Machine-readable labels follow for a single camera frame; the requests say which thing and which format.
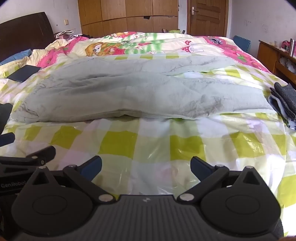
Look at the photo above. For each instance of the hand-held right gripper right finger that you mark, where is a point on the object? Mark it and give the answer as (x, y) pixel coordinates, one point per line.
(199, 166)

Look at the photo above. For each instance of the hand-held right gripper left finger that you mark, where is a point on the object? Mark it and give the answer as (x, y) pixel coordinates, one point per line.
(92, 167)

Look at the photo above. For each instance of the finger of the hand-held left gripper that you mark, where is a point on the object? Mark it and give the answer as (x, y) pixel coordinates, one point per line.
(41, 155)
(7, 139)

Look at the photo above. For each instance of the grey pants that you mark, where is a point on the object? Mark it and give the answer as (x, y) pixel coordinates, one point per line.
(138, 92)

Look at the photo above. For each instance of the black fabric bundle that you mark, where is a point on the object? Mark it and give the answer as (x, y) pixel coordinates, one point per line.
(5, 117)

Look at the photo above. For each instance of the dark flat notebook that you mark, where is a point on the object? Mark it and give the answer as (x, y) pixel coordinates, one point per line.
(23, 73)

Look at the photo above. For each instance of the blue pillow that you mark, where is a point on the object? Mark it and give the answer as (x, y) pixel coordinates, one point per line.
(16, 56)

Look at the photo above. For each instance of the folded dark grey clothes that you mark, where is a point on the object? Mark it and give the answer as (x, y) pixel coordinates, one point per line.
(285, 102)

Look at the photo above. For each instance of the dark wooden headboard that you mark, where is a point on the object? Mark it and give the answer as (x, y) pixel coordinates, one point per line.
(25, 32)

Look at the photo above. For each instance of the white and pink bag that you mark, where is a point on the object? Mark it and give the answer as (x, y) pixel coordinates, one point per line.
(63, 34)

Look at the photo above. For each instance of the cartoon printed quilt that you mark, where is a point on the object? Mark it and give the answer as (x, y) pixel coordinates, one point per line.
(104, 47)

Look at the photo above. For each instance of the blue foam mat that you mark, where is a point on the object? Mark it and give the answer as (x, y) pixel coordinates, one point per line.
(241, 44)

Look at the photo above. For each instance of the wooden side desk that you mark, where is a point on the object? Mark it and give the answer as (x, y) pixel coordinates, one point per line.
(268, 55)

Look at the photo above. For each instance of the green cloth item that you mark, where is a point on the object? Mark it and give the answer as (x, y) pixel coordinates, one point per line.
(175, 31)

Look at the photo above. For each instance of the wooden door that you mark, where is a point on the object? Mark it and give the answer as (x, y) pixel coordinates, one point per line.
(208, 18)

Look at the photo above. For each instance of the pink item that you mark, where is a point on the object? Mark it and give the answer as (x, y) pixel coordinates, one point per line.
(285, 44)

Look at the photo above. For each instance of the metal thermos bottle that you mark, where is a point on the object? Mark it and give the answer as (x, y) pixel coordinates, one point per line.
(292, 47)

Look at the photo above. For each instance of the wooden wardrobe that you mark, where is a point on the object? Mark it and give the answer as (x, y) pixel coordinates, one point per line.
(127, 14)

